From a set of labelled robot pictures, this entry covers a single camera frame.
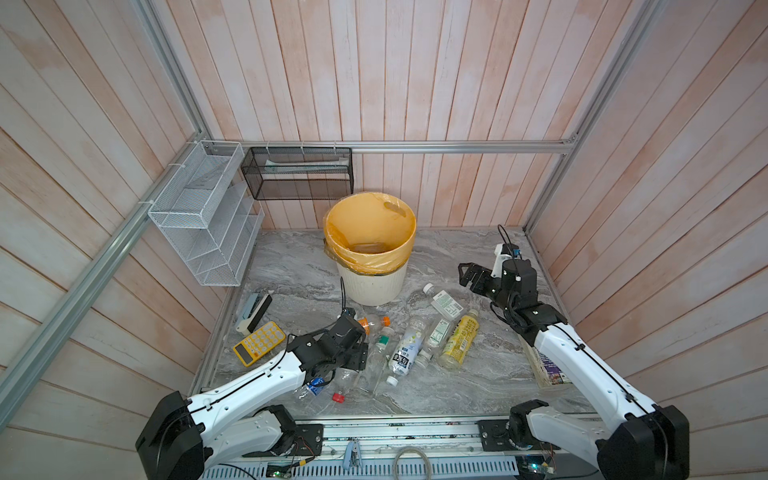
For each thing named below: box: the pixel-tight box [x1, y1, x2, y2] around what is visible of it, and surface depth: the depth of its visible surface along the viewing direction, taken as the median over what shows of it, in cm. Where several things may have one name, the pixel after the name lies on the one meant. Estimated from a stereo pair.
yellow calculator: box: [233, 321, 286, 367], surface depth 90 cm
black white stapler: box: [236, 294, 273, 336], surface depth 94 cm
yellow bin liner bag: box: [324, 192, 417, 276], surface depth 90 cm
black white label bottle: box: [386, 316, 427, 387], surface depth 85 cm
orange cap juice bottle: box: [358, 314, 381, 336], surface depth 94 cm
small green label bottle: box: [415, 317, 455, 368], surface depth 88 cm
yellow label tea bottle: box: [438, 309, 479, 371], surface depth 86 cm
